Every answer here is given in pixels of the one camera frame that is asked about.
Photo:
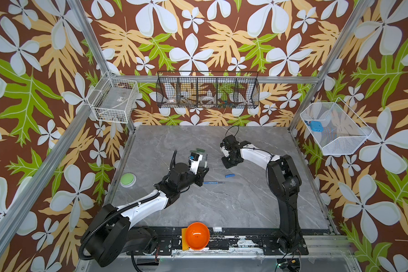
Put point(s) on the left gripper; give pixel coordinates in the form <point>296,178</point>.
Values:
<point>200,175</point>

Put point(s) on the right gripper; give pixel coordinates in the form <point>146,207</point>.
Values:
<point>228,160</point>

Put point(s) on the blue pen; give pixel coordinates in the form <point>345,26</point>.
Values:
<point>213,182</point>

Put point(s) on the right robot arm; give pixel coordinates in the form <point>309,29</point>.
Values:
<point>283,180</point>

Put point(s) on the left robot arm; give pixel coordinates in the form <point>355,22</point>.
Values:
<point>113,231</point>

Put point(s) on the orange bowl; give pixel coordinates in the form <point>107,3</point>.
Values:
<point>197,236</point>

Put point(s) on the green push button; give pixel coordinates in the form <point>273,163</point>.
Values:
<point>127,180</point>

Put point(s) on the blue object in basket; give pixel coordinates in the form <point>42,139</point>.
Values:
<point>316,126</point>

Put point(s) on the white mesh basket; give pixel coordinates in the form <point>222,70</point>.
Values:
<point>344,130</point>

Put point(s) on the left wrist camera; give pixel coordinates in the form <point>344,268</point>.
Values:
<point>194,162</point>

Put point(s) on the black wire basket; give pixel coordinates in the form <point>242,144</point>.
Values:
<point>207,89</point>

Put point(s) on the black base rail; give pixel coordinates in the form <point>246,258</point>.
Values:
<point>168,242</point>

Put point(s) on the white wire basket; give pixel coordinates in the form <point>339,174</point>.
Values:
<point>113,99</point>

